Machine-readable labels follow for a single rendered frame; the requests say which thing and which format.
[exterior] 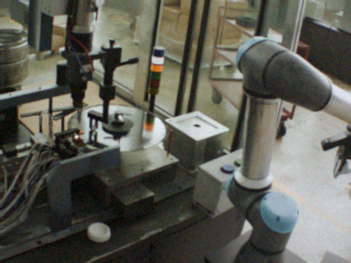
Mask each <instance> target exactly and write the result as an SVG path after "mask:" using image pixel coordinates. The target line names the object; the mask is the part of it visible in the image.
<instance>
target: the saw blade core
mask: <svg viewBox="0 0 351 263"><path fill-rule="evenodd" d="M115 107H116V106H110V110H109V113H114V111H115V109H114V108H115ZM118 109H119V110H121V111H123V112H132V115H123V117H125V118H128V119H129V120H131V121H132V122H133V123H134V128H133V130H131V131H130V132H129V133H123V134H117V133H109V132H108V131H106V130H104V129H103V128H102V122H100V121H98V129H96V130H91V129H90V128H89V118H88V117H87V112H88V111H90V110H96V111H98V112H100V113H102V112H103V108H102V107H101V106H97V107H93V108H88V109H87V110H83V111H82V112H81V123H80V124H79V121H78V115H75V116H74V117H73V120H72V121H71V128H80V129H81V130H82V131H83V132H84V133H85V134H84V135H76V133H74V135H75V136H77V138H78V139H79V140H80V141H82V142H83V143H84V144H88V145H90V146H93V147H96V148H98V149H101V150H102V149H105V147H106V148H107V147H111V146H115V145H119V146H120V147H121V152H129V151H140V150H143V149H149V148H150V147H152V146H156V145H157V144H158V143H159V142H161V140H162V139H163V138H164V137H165V126H164V124H162V122H161V121H160V120H159V119H158V118H157V117H155V116H154V115H153V114H150V113H148V112H146V111H143V110H139V109H135V108H132V107H128V106H118ZM137 110H138V111H137ZM93 144H94V145H93ZM142 147H143V148H142ZM130 149H132V150H130Z"/></svg>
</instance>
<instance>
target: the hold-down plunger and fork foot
mask: <svg viewBox="0 0 351 263"><path fill-rule="evenodd" d="M109 110H110V102H103V112H102V113H100V112H98V111H96V110H90V111H88V112H87V117H88V118H89V128H90V129H91V130H92V126H93V120H95V125H96V129H98V121H100V122H102V123H104V124H110V123H111V122H112V121H113V117H112V116H109Z"/></svg>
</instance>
